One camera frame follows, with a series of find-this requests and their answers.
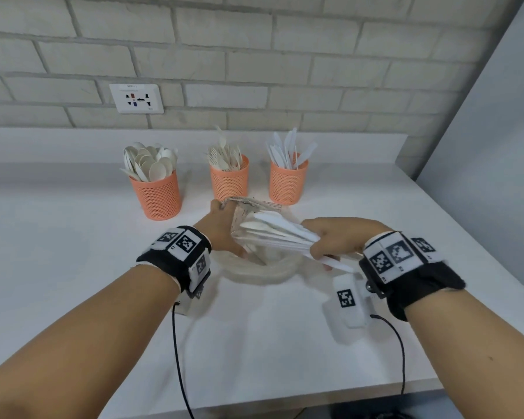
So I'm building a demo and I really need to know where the black left wristband with markers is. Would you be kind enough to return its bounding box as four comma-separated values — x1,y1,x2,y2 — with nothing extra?
136,226,213,298

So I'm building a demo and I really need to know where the black wristband with markers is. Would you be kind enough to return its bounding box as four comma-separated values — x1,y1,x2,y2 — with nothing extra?
358,231,466,322
136,226,213,298

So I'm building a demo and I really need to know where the group of white plastic spoons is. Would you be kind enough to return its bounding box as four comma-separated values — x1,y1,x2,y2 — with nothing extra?
120,142,178,183

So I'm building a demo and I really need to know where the group of white plastic forks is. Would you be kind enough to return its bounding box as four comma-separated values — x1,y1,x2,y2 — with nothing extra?
207,125,244,172

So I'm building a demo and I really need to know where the clear plastic bag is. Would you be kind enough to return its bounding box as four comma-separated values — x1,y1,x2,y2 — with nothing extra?
220,196,319,267

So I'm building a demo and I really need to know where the black left camera cable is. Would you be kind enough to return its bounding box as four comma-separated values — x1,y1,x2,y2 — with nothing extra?
172,302,195,419

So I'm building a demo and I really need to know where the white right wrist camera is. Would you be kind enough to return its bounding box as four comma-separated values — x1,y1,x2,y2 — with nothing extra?
322,274,377,345

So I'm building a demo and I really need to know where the person's left hand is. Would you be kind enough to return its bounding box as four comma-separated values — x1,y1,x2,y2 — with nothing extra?
194,200,247,259

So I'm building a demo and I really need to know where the white wall socket plate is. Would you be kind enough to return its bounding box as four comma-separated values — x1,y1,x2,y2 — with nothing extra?
109,84,164,115

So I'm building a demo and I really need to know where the person's left forearm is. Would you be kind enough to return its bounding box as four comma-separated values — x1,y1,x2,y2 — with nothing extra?
0,264,180,419

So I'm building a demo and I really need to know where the translucent round container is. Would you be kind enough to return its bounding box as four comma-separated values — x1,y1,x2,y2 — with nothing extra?
211,250,309,285

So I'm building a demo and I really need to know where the group of white plastic knives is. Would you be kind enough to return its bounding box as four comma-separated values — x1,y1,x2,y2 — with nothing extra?
266,127,318,170

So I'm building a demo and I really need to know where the bundle of white plastic knives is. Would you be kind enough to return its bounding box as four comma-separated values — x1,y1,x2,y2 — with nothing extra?
239,212,360,274

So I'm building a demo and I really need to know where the black right camera cable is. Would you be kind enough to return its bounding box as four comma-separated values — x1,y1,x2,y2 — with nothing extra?
370,315,407,396

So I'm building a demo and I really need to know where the person's right hand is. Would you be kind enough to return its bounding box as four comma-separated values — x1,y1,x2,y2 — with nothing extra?
301,217,394,272

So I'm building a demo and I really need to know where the black camera cable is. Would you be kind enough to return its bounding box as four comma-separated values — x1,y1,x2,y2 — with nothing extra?
172,302,195,419
370,315,407,396

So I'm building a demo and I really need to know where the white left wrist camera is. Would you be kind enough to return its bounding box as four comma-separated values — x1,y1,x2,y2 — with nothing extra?
174,283,207,318

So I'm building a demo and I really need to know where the person's right forearm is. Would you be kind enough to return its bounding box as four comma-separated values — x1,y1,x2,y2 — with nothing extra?
403,287,524,419

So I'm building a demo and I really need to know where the black right wristband with markers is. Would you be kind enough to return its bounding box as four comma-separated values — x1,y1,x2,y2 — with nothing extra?
358,231,466,322

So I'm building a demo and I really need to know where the orange mesh cup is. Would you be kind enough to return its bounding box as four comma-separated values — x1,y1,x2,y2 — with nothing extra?
129,169,183,221
210,155,250,202
269,158,309,206

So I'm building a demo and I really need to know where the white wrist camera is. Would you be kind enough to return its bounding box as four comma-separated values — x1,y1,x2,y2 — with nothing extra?
174,283,207,318
322,274,377,345

